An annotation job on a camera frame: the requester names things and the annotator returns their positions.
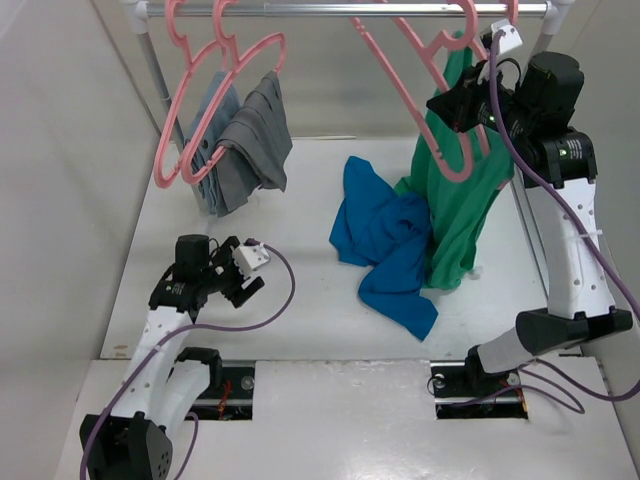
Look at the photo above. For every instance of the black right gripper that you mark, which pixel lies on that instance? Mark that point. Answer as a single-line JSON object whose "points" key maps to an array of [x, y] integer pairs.
{"points": [[457, 104]]}

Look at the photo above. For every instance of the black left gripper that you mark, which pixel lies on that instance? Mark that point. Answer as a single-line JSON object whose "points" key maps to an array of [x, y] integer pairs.
{"points": [[237, 292]]}

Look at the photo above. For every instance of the green tank top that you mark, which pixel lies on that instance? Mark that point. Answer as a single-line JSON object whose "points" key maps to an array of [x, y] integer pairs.
{"points": [[457, 211]]}

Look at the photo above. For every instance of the blue t shirt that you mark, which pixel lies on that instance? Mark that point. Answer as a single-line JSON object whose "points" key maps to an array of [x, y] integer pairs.
{"points": [[387, 232]]}

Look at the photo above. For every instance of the pink hanger with green shirt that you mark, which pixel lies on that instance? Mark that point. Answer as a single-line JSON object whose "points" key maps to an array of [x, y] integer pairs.
{"points": [[426, 54]]}

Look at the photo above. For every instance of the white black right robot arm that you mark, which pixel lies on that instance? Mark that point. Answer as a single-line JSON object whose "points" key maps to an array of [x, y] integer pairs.
{"points": [[559, 168]]}

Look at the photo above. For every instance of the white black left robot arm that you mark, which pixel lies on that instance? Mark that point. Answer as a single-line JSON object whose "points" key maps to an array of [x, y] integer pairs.
{"points": [[132, 437]]}

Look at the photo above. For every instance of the pink hanger with grey clothes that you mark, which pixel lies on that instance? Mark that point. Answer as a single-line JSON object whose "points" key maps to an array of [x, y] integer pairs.
{"points": [[235, 63]]}

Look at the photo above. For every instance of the light blue garment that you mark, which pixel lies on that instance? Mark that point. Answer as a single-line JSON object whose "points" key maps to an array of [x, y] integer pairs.
{"points": [[222, 117]]}

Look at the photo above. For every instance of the metal clothes rack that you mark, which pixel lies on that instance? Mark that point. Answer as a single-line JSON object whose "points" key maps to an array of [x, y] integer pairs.
{"points": [[552, 14]]}

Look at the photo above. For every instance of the grey pleated skirt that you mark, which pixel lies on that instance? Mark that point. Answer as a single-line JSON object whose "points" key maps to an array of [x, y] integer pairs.
{"points": [[257, 143]]}

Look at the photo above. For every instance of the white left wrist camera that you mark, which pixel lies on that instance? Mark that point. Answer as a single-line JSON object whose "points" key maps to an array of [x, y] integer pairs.
{"points": [[249, 258]]}

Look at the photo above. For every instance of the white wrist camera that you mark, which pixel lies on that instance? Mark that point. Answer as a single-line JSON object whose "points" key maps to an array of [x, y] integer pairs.
{"points": [[249, 258], [510, 38]]}

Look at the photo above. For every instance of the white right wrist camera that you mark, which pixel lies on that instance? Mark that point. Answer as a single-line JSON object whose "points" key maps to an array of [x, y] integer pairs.
{"points": [[510, 38]]}

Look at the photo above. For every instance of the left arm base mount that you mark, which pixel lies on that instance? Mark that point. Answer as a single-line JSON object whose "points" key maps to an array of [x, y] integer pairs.
{"points": [[232, 400]]}

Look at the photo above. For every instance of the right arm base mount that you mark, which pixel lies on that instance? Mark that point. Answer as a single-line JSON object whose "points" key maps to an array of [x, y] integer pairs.
{"points": [[458, 396]]}

